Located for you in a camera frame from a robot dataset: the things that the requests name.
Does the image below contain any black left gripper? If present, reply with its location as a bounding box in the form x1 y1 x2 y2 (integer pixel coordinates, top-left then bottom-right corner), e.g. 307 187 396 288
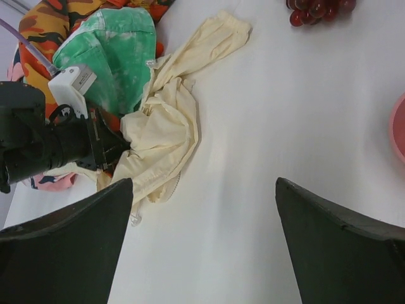
47 106 130 171

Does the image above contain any pink bowl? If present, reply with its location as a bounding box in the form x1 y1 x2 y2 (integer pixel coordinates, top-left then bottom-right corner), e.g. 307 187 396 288
389 94 404 163

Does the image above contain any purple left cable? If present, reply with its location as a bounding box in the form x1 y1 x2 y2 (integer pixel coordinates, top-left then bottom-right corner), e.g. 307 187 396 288
0 18 59 77

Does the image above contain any green tie-dye cloth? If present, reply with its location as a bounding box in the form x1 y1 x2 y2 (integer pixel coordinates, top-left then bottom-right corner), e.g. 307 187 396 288
53 7 157 116

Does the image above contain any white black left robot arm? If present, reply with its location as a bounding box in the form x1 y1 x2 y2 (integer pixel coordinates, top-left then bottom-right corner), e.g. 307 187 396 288
1 82 133 303

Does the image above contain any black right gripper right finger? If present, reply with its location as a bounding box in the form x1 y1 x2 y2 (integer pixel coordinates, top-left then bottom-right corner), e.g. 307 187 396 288
275 177 404 303

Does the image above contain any orange camouflage patterned cloth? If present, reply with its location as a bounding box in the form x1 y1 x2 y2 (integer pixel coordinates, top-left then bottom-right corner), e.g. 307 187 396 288
7 1 173 118

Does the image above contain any red grape bunch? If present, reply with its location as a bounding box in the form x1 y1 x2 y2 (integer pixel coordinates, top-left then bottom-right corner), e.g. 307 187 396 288
285 0 357 27

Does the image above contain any cream yellow cloth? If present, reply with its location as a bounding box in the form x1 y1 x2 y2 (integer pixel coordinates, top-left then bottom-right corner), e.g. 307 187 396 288
96 9 253 226

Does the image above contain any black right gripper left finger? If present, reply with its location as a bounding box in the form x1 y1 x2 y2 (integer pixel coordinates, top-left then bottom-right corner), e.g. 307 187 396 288
1 179 133 303

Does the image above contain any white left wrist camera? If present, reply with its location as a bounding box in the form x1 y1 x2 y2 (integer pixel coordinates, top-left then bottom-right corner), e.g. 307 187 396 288
48 64 97 119

